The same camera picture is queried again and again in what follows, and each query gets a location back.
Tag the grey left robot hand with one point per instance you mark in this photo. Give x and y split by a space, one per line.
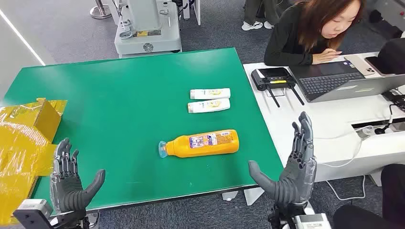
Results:
66 192

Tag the white shampoo bottle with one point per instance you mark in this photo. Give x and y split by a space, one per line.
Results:
207 106
208 94

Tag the dark smartphone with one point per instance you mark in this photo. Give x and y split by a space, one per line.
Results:
375 64

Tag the person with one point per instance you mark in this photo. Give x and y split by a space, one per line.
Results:
253 12
392 196
288 41

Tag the metal stanchion base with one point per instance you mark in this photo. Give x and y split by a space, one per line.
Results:
100 12

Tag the black chair base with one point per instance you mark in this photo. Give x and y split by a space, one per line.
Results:
376 16

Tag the white table foot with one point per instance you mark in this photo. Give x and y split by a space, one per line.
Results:
229 196
253 196
92 219

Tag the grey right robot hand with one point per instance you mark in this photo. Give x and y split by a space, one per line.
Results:
297 180

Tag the black remote controller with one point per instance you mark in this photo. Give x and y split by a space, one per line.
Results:
272 77

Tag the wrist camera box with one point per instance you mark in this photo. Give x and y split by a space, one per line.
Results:
311 222
31 213

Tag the yellow taped cardboard box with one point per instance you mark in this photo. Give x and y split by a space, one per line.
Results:
19 142

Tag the white robot base machine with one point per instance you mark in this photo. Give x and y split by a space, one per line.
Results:
148 31

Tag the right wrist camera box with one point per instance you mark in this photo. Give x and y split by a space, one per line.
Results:
311 222

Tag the white power adapter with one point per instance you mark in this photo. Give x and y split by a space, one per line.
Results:
365 132

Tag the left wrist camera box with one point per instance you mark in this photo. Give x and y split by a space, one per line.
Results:
31 213

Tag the grey laptop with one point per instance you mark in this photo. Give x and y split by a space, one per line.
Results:
332 82

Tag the black chair headrest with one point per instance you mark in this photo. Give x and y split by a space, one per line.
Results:
394 57

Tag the beige smartphone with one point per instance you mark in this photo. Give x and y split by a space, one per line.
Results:
360 64

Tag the orange detergent bottle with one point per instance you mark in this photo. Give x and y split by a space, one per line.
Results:
202 143

